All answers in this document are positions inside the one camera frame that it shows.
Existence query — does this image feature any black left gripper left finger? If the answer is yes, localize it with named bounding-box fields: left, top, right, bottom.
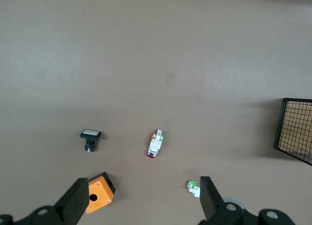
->
left=54, top=177, right=89, bottom=225

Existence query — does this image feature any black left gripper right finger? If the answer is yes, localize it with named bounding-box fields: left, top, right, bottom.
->
left=199, top=176, right=225, bottom=221

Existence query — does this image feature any red pushbutton with white body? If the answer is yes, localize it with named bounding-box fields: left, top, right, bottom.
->
left=147, top=129, right=164, bottom=159

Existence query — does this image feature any white green contact block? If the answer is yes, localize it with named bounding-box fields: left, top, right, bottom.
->
left=187, top=180, right=201, bottom=199

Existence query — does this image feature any black square pushbutton white cap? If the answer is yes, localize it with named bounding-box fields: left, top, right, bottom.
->
left=80, top=129, right=102, bottom=153

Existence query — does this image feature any orange button enclosure box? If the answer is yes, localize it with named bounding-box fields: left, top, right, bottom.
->
left=85, top=171, right=116, bottom=215

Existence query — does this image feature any black wire basket wooden base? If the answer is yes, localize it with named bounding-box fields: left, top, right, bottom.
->
left=273, top=97, right=312, bottom=166

